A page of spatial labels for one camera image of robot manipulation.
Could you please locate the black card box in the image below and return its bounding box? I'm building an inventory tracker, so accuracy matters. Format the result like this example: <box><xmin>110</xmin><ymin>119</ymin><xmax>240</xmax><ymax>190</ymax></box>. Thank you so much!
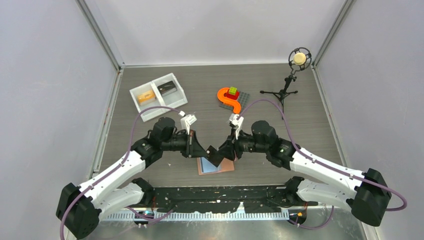
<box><xmin>157</xmin><ymin>81</ymin><xmax>177</xmax><ymax>97</ymax></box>

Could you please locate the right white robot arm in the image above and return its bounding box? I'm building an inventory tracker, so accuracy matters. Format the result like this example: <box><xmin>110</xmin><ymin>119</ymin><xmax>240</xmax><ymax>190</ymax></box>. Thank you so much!
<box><xmin>218</xmin><ymin>120</ymin><xmax>392</xmax><ymax>227</ymax></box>

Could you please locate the grey toy baseplate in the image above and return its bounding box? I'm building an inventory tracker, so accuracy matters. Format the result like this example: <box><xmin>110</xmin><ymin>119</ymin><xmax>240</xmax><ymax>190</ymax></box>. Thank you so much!
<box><xmin>219</xmin><ymin>91</ymin><xmax>250</xmax><ymax>113</ymax></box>

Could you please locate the purple cable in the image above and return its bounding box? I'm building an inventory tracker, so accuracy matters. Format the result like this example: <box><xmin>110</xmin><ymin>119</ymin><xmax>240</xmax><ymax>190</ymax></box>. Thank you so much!
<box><xmin>235</xmin><ymin>98</ymin><xmax>408</xmax><ymax>230</ymax></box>
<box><xmin>59</xmin><ymin>105</ymin><xmax>186</xmax><ymax>240</ymax></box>

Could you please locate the red toy brick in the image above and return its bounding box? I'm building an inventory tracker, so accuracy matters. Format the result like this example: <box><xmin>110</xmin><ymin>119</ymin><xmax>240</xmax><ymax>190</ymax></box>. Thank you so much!
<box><xmin>225</xmin><ymin>91</ymin><xmax>240</xmax><ymax>101</ymax></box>

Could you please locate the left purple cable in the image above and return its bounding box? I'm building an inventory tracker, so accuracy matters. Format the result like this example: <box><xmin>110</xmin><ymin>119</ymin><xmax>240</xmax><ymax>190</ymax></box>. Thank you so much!
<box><xmin>59</xmin><ymin>105</ymin><xmax>186</xmax><ymax>240</ymax></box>

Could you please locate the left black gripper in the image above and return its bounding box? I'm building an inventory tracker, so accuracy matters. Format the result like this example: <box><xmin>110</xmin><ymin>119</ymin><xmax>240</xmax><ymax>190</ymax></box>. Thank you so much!
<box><xmin>161</xmin><ymin>129</ymin><xmax>208</xmax><ymax>158</ymax></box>

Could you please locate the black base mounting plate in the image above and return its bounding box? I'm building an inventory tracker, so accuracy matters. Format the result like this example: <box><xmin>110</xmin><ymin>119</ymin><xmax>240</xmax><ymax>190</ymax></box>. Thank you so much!
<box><xmin>139</xmin><ymin>185</ymin><xmax>318</xmax><ymax>214</ymax></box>

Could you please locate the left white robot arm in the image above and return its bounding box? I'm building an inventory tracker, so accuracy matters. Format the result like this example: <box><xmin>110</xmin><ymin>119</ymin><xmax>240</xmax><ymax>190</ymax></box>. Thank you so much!
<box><xmin>55</xmin><ymin>114</ymin><xmax>208</xmax><ymax>240</ymax></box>

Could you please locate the black tripod mic stand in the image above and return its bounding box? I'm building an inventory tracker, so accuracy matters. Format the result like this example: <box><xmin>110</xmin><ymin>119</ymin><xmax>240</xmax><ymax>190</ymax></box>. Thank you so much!
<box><xmin>259</xmin><ymin>69</ymin><xmax>299</xmax><ymax>112</ymax></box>

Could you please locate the pink leather card holder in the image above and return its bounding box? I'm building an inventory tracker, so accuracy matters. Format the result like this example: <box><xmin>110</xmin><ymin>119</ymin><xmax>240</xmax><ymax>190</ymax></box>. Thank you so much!
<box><xmin>197</xmin><ymin>157</ymin><xmax>235</xmax><ymax>176</ymax></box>

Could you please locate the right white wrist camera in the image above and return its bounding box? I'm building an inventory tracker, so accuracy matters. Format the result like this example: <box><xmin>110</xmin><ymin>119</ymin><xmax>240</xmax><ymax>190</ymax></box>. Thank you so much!
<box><xmin>229</xmin><ymin>113</ymin><xmax>244</xmax><ymax>140</ymax></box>

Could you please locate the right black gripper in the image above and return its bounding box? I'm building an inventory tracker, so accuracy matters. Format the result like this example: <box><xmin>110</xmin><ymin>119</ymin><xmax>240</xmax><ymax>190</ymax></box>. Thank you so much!
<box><xmin>216</xmin><ymin>127</ymin><xmax>269</xmax><ymax>162</ymax></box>

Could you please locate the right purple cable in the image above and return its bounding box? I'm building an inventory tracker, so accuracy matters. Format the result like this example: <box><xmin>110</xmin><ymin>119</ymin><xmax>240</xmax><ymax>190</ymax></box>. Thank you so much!
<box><xmin>235</xmin><ymin>98</ymin><xmax>408</xmax><ymax>230</ymax></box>

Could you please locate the orange card box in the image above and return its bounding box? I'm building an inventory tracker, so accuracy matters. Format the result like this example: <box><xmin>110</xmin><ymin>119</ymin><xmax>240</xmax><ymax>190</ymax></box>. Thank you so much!
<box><xmin>136</xmin><ymin>89</ymin><xmax>156</xmax><ymax>106</ymax></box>

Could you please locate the white two-compartment tray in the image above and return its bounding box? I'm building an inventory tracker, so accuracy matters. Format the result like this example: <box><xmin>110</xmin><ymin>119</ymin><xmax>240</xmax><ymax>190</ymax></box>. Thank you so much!
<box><xmin>129</xmin><ymin>73</ymin><xmax>188</xmax><ymax>122</ymax></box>

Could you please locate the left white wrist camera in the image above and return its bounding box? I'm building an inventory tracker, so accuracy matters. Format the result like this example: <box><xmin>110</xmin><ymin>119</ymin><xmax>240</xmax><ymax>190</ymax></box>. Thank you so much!
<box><xmin>178</xmin><ymin>111</ymin><xmax>197</xmax><ymax>134</ymax></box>

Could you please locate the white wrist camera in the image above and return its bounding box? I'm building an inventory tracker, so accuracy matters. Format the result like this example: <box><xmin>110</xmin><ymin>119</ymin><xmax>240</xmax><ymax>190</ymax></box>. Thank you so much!
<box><xmin>178</xmin><ymin>111</ymin><xmax>197</xmax><ymax>134</ymax></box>
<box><xmin>229</xmin><ymin>113</ymin><xmax>244</xmax><ymax>140</ymax></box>

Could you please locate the green toy brick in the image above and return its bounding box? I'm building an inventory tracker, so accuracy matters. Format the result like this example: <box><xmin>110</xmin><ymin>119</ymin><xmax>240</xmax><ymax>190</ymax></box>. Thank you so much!
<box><xmin>227</xmin><ymin>87</ymin><xmax>238</xmax><ymax>96</ymax></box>

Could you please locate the aluminium frame rail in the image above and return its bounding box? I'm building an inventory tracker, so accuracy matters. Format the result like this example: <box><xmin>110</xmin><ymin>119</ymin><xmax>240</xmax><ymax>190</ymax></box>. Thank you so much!
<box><xmin>70</xmin><ymin>188</ymin><xmax>372</xmax><ymax>222</ymax></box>

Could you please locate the orange S-shaped toy track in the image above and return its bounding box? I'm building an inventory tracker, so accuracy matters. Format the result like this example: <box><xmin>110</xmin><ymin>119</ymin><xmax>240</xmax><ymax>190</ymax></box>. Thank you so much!
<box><xmin>217</xmin><ymin>87</ymin><xmax>242</xmax><ymax>114</ymax></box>

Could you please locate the microphone with shock mount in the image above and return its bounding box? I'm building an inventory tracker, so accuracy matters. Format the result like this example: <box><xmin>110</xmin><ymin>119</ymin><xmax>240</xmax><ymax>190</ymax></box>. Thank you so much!
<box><xmin>288</xmin><ymin>47</ymin><xmax>312</xmax><ymax>74</ymax></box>

